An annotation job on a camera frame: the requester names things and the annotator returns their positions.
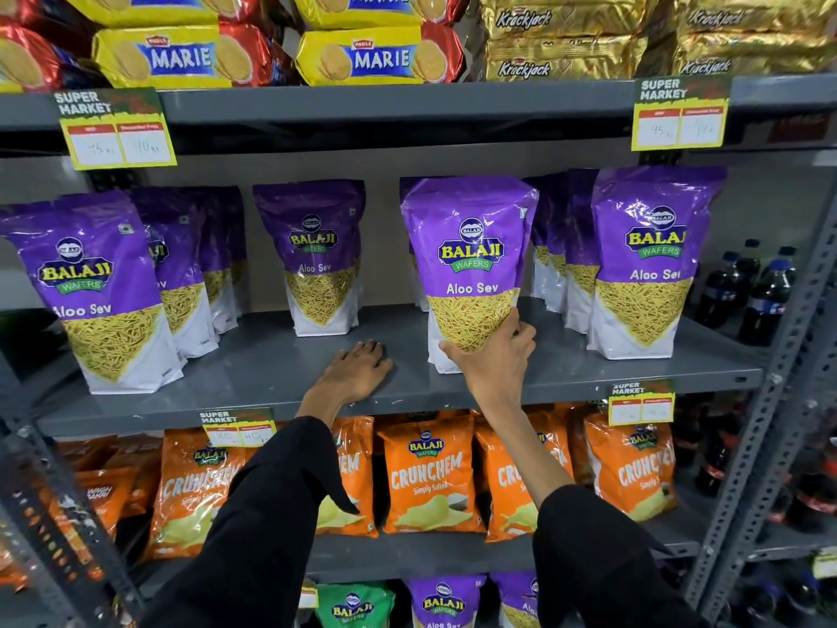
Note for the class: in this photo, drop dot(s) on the person's left hand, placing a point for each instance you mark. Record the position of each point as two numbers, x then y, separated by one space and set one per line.
353 376

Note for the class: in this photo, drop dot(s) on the person's right hand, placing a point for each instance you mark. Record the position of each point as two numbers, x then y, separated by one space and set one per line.
497 372

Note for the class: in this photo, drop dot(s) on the person's right thumb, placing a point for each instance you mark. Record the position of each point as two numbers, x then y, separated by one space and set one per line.
461 353

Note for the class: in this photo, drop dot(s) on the person's left thumb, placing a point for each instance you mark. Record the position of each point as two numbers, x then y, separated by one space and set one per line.
384 369

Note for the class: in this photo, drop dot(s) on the purple snack pouch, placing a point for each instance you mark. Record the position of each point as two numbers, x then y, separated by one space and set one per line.
520 601
471 215
444 605

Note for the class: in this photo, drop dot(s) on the person's right forearm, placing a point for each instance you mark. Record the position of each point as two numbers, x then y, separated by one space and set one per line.
588 555

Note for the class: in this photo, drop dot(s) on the person's left forearm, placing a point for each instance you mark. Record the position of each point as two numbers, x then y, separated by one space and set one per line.
261 529

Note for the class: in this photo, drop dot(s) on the row of orange chip packets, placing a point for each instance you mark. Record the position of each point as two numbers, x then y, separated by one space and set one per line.
431 477

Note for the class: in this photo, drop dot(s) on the yellow green price tag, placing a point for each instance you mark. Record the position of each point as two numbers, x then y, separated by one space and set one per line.
680 117
825 564
239 430
641 405
118 134
307 595

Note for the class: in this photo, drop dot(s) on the green snack pouch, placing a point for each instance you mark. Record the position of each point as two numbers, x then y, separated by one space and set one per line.
356 608

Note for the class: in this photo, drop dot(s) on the dark cola bottle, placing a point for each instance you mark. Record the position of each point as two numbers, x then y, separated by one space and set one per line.
749 264
718 294
786 258
766 307

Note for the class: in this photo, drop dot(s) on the row of dark soda bottles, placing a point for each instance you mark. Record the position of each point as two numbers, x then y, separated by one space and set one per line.
716 451
771 601

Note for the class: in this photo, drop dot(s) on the stack of yellow biscuit packets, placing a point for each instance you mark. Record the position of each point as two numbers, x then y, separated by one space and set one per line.
379 58

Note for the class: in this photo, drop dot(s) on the grey perforated rack upright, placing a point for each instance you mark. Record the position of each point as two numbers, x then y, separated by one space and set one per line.
78 536
752 536
765 402

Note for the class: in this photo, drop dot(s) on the row of purple snack packets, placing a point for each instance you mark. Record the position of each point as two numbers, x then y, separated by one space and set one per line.
98 254

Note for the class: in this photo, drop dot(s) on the gold cracker packet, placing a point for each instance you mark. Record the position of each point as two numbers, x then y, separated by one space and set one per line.
569 58
758 12
569 16
765 55

